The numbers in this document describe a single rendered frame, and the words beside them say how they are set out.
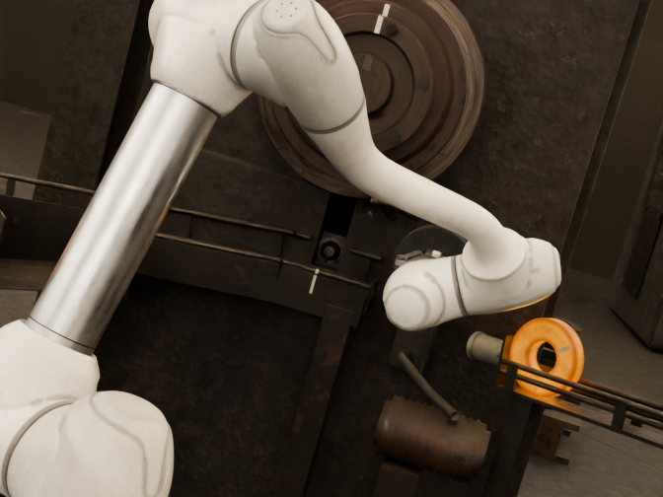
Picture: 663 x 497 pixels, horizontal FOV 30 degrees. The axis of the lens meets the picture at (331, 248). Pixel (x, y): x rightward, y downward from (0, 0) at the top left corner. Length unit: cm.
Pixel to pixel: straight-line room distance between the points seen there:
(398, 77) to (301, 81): 88
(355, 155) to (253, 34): 24
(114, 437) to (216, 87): 49
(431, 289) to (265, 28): 58
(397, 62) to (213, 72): 84
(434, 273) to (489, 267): 10
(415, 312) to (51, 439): 66
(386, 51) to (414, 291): 66
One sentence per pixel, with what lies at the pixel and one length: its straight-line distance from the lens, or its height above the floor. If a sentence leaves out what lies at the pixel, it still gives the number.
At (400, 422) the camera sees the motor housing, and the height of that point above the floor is 50.
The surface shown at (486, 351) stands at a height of 67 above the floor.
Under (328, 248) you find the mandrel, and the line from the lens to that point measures 270.
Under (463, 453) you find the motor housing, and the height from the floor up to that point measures 48.
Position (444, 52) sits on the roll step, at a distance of 250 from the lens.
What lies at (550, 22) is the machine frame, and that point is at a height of 134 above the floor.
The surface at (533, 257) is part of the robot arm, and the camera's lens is 199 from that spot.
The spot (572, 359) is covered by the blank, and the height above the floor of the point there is 73.
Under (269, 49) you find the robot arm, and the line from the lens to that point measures 160.
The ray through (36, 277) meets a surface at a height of 60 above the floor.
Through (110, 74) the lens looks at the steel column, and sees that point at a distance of 538.
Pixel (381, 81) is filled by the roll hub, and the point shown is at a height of 113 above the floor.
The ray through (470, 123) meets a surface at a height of 109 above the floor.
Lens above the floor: 123
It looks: 10 degrees down
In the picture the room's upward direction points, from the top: 15 degrees clockwise
